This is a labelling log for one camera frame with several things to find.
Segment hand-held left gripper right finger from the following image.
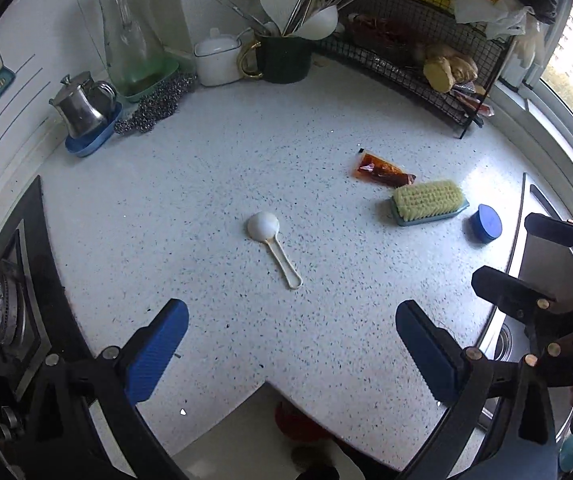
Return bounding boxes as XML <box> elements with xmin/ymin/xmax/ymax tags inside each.
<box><xmin>395</xmin><ymin>300</ymin><xmax>560</xmax><ymax>480</ymax></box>

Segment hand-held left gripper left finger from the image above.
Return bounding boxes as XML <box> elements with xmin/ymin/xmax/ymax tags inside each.
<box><xmin>26</xmin><ymin>298</ymin><xmax>190</xmax><ymax>480</ymax></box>

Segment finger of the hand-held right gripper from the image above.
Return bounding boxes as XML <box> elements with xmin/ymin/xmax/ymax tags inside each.
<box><xmin>523</xmin><ymin>212</ymin><xmax>573</xmax><ymax>281</ymax></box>
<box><xmin>471</xmin><ymin>265</ymin><xmax>573</xmax><ymax>349</ymax></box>

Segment white plastic scoop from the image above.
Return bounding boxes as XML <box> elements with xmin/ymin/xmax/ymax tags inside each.
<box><xmin>245</xmin><ymin>211</ymin><xmax>303</xmax><ymax>291</ymax></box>

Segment stainless steel sink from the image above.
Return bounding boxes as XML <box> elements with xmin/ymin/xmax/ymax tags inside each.
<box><xmin>476</xmin><ymin>172</ymin><xmax>573</xmax><ymax>451</ymax></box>

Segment sink drain strainer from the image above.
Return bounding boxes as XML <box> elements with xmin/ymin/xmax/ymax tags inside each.
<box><xmin>491</xmin><ymin>325</ymin><xmax>513</xmax><ymax>361</ymax></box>

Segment blue round lid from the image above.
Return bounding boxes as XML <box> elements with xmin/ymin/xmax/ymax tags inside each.
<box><xmin>469</xmin><ymin>204</ymin><xmax>502</xmax><ymax>246</ymax></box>

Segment yellow bristle scrub brush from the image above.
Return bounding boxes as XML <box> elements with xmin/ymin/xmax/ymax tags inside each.
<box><xmin>390</xmin><ymin>180</ymin><xmax>469</xmax><ymax>227</ymax></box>

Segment small seasoning packets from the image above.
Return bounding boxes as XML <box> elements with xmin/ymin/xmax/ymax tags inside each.
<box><xmin>451</xmin><ymin>82</ymin><xmax>494</xmax><ymax>118</ymax></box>

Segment black gas stove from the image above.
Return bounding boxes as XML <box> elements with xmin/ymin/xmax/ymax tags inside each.
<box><xmin>0</xmin><ymin>175</ymin><xmax>92</xmax><ymax>480</ymax></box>

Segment brown sauce sachet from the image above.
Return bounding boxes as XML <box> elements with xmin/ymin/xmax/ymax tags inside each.
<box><xmin>353</xmin><ymin>149</ymin><xmax>417</xmax><ymax>187</ymax></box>

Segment ginger root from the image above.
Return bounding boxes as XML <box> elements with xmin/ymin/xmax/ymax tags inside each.
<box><xmin>423</xmin><ymin>44</ymin><xmax>479</xmax><ymax>93</ymax></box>

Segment blue plastic dish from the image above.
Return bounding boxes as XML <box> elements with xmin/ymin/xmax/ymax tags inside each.
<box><xmin>65</xmin><ymin>102</ymin><xmax>124</xmax><ymax>157</ymax></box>

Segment white plastic bag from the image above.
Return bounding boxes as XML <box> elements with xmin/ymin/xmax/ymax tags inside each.
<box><xmin>453</xmin><ymin>0</ymin><xmax>529</xmax><ymax>38</ymax></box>

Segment steel wool scrubber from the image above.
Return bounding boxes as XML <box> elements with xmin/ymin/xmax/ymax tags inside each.
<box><xmin>114</xmin><ymin>72</ymin><xmax>197</xmax><ymax>135</ymax></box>

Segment small steel teapot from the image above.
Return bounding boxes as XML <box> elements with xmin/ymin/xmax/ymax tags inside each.
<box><xmin>49</xmin><ymin>72</ymin><xmax>117</xmax><ymax>140</ymax></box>

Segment bag of dried chilies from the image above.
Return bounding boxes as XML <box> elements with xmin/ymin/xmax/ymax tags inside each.
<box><xmin>349</xmin><ymin>14</ymin><xmax>427</xmax><ymax>61</ymax></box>

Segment green plastic tray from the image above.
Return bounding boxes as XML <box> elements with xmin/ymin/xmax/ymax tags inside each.
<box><xmin>116</xmin><ymin>57</ymin><xmax>180</xmax><ymax>103</ymax></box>

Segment white ceramic lidded jar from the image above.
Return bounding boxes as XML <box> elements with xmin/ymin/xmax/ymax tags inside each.
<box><xmin>194</xmin><ymin>27</ymin><xmax>244</xmax><ymax>87</ymax></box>

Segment glass carafe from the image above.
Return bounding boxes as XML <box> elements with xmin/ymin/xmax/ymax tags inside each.
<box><xmin>90</xmin><ymin>0</ymin><xmax>167</xmax><ymax>96</ymax></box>

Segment white rice paddle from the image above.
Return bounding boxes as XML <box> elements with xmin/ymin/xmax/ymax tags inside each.
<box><xmin>260</xmin><ymin>0</ymin><xmax>303</xmax><ymax>26</ymax></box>
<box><xmin>296</xmin><ymin>5</ymin><xmax>340</xmax><ymax>40</ymax></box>

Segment dark green mug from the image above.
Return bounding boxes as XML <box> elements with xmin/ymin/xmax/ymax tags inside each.
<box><xmin>238</xmin><ymin>34</ymin><xmax>315</xmax><ymax>84</ymax></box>

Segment metal tongs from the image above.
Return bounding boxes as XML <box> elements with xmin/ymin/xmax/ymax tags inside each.
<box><xmin>205</xmin><ymin>0</ymin><xmax>280</xmax><ymax>36</ymax></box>

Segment white window frame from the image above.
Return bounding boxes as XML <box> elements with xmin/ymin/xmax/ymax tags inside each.
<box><xmin>496</xmin><ymin>0</ymin><xmax>573</xmax><ymax>241</ymax></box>

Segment black wire rack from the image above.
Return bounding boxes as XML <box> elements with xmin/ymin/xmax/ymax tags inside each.
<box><xmin>303</xmin><ymin>0</ymin><xmax>517</xmax><ymax>140</ymax></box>

